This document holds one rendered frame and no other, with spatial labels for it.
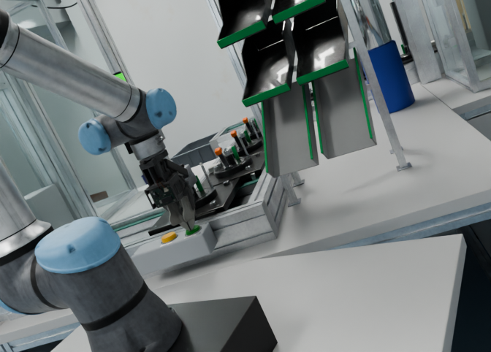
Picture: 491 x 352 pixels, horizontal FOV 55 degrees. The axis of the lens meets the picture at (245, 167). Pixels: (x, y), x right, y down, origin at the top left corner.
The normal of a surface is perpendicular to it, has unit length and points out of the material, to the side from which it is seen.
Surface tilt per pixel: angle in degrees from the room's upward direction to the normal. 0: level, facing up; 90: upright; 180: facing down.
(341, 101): 45
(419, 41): 90
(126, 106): 122
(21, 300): 96
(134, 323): 72
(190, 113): 90
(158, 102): 88
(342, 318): 0
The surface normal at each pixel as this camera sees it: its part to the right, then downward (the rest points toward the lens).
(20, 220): 0.79, -0.24
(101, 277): 0.51, -0.01
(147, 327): 0.51, -0.39
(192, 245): -0.18, 0.30
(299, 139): -0.51, -0.38
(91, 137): -0.42, 0.38
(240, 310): -0.43, -0.87
